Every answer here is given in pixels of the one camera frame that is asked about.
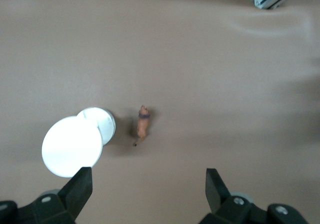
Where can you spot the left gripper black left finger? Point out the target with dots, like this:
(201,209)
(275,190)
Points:
(75,196)

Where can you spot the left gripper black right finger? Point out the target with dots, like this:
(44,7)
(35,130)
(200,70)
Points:
(220,201)

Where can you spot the brown lion figurine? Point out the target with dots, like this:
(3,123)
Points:
(143,125)

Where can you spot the white round container with lid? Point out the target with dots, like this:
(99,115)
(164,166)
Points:
(72,146)

